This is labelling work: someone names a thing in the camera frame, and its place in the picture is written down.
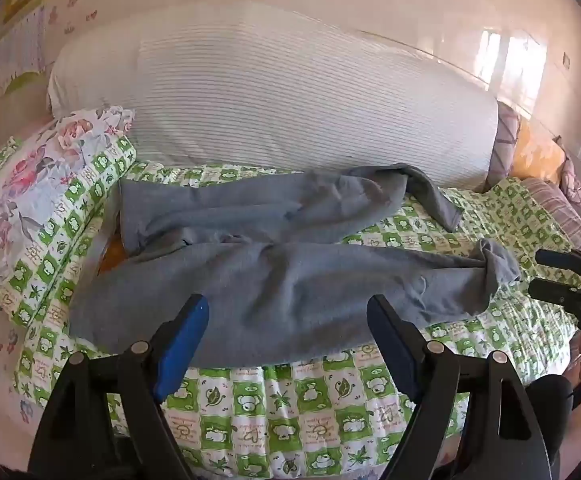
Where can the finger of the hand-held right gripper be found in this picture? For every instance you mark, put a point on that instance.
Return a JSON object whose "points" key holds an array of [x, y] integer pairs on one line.
{"points": [[565, 259], [552, 292]]}

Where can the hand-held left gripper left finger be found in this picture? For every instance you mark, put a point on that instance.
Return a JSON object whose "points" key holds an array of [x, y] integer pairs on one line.
{"points": [[183, 345]]}

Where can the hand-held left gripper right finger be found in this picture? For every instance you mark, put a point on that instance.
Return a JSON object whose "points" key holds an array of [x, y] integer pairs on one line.
{"points": [[390, 347]]}

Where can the grey pants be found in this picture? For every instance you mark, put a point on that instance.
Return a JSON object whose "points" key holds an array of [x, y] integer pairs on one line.
{"points": [[295, 280]]}

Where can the purple plaid pillow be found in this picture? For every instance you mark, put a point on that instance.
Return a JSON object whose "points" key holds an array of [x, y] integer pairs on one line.
{"points": [[562, 215]]}

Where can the orange pillow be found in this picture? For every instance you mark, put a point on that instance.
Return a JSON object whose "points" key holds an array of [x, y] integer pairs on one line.
{"points": [[537, 157]]}

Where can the green patterned quilt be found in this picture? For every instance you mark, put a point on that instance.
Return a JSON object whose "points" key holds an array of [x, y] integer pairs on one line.
{"points": [[270, 425]]}

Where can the floral pillow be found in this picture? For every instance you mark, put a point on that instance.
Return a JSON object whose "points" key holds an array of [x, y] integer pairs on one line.
{"points": [[25, 195]]}

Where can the white striped sofa cushion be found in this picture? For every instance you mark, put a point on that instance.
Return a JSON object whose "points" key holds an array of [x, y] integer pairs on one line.
{"points": [[290, 100]]}

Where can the wall socket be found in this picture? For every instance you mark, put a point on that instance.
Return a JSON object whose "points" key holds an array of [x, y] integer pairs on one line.
{"points": [[566, 60]]}

